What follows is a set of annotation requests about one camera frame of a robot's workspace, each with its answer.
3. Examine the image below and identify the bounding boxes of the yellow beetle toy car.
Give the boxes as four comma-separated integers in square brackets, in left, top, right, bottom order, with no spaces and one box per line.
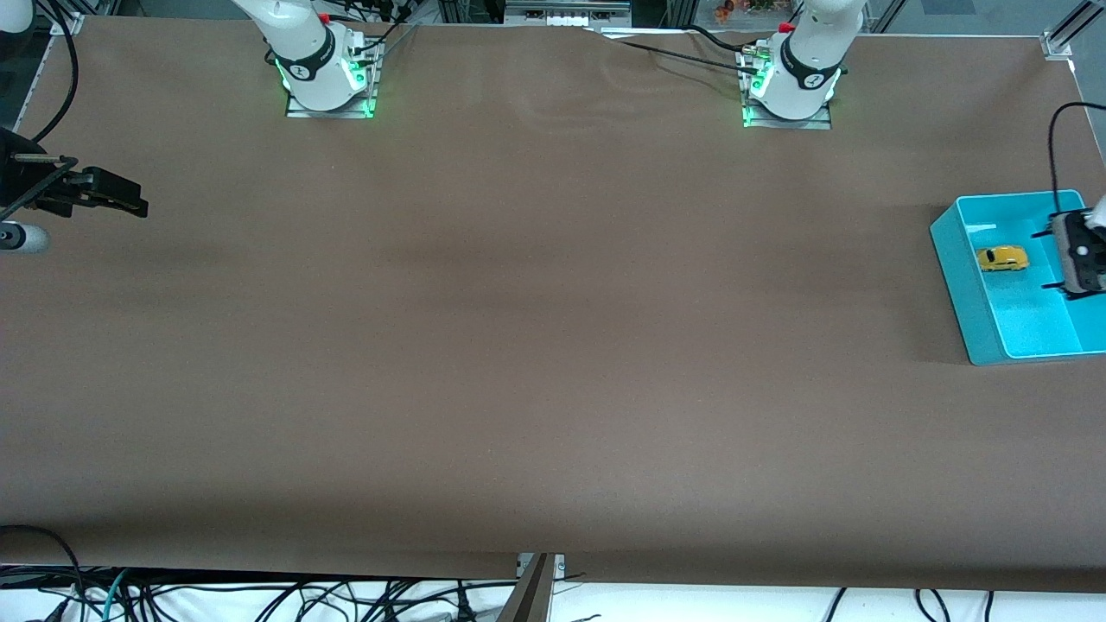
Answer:
[976,245,1031,274]

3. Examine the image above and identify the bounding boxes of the teal plastic bin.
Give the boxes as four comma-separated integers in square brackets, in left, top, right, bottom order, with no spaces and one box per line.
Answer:
[930,189,1106,367]

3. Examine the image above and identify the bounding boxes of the brown table cover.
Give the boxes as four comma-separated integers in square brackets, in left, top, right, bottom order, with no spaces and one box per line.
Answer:
[0,16,1106,593]

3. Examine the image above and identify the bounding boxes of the grey background equipment box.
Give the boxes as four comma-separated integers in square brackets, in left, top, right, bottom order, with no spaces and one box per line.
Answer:
[504,0,632,27]

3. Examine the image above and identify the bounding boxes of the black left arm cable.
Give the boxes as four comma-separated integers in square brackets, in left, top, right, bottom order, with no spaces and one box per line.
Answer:
[1049,102,1106,217]

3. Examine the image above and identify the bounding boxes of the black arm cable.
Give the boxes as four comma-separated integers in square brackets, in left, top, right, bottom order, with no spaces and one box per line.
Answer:
[1049,102,1106,217]
[31,0,80,143]

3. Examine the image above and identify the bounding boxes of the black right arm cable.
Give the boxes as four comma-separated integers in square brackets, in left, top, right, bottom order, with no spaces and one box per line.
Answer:
[31,0,80,143]

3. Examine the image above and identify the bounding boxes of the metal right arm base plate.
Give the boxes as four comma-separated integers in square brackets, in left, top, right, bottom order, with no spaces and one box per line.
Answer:
[285,39,381,119]

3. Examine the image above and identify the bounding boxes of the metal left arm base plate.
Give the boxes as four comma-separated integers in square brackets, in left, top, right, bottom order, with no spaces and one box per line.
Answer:
[739,48,835,130]

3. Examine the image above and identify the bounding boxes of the black right base cables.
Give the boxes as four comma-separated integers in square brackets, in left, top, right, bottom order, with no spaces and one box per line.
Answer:
[341,0,420,57]

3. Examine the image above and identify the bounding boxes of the black looped floor cable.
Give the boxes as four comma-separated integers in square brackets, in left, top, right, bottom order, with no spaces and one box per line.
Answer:
[0,524,87,622]

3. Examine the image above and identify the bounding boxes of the short black base cable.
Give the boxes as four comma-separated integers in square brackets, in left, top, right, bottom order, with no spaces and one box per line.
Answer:
[687,24,753,54]

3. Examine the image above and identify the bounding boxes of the teal floor cable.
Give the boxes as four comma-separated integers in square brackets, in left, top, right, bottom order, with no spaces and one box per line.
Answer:
[102,568,132,622]

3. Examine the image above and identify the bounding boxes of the long black cable on cover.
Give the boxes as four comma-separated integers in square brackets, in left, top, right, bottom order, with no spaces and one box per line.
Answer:
[588,28,761,74]

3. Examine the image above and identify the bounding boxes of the black floor cable tangle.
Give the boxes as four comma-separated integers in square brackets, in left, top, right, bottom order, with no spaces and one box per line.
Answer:
[0,566,519,622]

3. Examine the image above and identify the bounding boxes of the silver table edge bracket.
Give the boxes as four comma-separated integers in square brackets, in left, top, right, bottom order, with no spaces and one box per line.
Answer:
[517,553,567,581]

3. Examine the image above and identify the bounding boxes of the dark centre post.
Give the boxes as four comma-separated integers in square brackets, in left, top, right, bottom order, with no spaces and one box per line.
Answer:
[497,553,558,622]

